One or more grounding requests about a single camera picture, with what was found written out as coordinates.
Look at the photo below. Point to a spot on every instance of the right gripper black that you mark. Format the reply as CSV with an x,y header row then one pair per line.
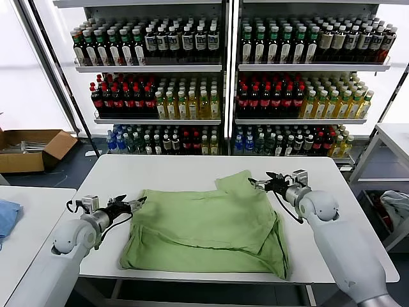
x,y
282,187

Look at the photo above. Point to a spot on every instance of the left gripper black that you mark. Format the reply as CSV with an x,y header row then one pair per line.
x,y
117,211

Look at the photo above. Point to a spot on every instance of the green t-shirt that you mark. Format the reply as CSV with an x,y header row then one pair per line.
x,y
198,230

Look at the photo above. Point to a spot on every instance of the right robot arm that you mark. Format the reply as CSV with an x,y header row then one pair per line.
x,y
345,249

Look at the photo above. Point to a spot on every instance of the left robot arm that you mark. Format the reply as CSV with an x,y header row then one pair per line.
x,y
64,240

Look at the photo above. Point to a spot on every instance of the white-cap dark drink bottle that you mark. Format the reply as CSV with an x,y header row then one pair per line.
x,y
158,145
279,146
289,146
148,145

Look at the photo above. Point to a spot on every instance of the green-label water bottle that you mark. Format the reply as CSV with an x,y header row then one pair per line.
x,y
260,144
138,143
130,144
270,144

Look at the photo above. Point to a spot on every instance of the blue-label water bottle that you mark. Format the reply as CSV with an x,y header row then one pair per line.
x,y
239,144
111,143
120,143
249,144

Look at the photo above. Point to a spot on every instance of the white-label dark drink bottle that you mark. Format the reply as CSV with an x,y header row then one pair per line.
x,y
213,41
201,41
167,144
151,42
364,43
351,42
308,145
376,43
175,144
298,145
162,42
187,41
173,41

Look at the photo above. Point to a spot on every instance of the red-cap cola bottle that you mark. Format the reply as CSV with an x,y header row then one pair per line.
x,y
149,102
299,102
106,102
139,102
187,145
328,145
128,102
288,102
117,102
243,102
277,102
318,144
95,101
197,145
265,102
254,102

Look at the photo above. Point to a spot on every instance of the white floor scrap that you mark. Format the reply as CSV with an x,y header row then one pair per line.
x,y
91,153

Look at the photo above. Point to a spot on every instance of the yellow juice bottle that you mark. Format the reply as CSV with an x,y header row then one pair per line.
x,y
347,147
331,108
214,146
204,107
365,108
320,108
309,108
161,108
182,108
336,146
193,108
215,107
206,146
354,108
343,108
171,108

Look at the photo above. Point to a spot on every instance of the black storage crate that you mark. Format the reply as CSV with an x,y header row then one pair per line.
x,y
367,203

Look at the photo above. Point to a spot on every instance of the brown cardboard box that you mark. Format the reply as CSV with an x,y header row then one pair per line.
x,y
22,162

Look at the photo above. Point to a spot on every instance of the silver metal rods bundle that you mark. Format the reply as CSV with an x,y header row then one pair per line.
x,y
28,146

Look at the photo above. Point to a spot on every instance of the white side table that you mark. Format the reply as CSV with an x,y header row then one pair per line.
x,y
383,180

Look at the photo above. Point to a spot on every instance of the blue cloth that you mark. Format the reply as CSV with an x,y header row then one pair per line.
x,y
9,216

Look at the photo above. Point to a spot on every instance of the black slanted pole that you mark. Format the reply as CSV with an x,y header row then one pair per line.
x,y
71,95
389,104

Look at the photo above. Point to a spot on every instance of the red object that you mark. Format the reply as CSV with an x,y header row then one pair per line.
x,y
386,221

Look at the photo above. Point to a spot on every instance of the grey metal shelf unit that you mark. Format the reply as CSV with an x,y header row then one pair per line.
x,y
150,68
313,67

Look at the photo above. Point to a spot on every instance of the white grey cloth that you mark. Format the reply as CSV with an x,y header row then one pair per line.
x,y
396,203

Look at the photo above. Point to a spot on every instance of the green-cap dark tea bottle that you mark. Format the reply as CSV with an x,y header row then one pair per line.
x,y
126,50
114,50
260,47
273,47
299,47
247,47
139,50
90,50
286,47
102,50
312,47

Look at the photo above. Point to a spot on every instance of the beige-label dark drink bottle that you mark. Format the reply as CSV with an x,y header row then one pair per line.
x,y
326,42
339,42

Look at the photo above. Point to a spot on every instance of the orange-label dark tea bottle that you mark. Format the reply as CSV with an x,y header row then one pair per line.
x,y
79,50

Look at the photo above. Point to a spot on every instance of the grey slanted pole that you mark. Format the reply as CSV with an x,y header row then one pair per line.
x,y
46,63

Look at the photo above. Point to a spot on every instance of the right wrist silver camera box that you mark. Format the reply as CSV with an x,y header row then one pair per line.
x,y
300,179

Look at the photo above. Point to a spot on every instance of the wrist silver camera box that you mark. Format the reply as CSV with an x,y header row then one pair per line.
x,y
90,204
300,179

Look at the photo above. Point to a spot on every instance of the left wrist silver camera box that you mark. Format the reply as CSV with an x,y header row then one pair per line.
x,y
90,204

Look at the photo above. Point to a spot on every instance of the grey table frame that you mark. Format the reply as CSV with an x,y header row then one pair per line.
x,y
115,288

